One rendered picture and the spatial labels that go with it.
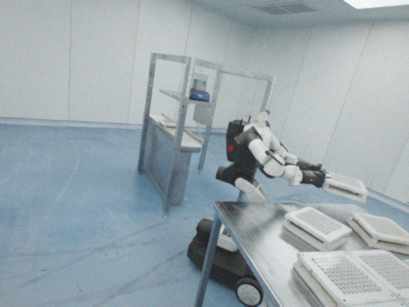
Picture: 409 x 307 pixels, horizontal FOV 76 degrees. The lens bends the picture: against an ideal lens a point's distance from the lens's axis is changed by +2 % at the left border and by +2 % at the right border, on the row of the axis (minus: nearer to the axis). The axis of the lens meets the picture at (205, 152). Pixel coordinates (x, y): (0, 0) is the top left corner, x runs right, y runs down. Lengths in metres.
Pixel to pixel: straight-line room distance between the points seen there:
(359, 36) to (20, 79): 6.06
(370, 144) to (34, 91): 6.07
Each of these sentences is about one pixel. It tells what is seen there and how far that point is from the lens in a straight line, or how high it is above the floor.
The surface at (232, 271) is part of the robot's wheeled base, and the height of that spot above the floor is 0.17.
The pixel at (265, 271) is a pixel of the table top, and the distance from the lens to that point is 1.14.
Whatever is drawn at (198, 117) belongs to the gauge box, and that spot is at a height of 1.06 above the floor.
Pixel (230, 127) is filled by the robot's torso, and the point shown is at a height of 1.18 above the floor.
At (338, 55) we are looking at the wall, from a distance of 6.05.
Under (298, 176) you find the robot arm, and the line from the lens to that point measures 1.73.
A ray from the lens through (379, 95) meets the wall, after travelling 5.57.
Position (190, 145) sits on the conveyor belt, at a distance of 2.65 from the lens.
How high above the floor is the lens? 1.51
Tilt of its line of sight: 17 degrees down
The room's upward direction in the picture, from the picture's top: 11 degrees clockwise
